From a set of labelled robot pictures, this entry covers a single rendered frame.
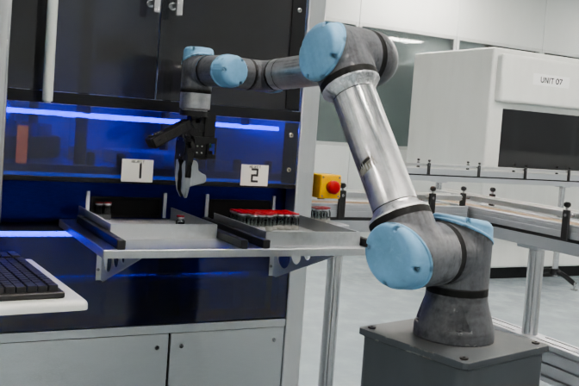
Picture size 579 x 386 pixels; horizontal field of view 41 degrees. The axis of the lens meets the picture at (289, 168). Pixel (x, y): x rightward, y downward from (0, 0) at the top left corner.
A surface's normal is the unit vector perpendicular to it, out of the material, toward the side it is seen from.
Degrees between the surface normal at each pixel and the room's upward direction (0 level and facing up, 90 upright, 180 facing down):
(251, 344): 90
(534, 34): 90
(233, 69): 90
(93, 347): 90
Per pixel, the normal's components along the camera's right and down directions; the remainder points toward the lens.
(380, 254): -0.70, 0.10
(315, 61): -0.78, -0.14
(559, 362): -0.89, -0.04
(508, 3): 0.46, 0.08
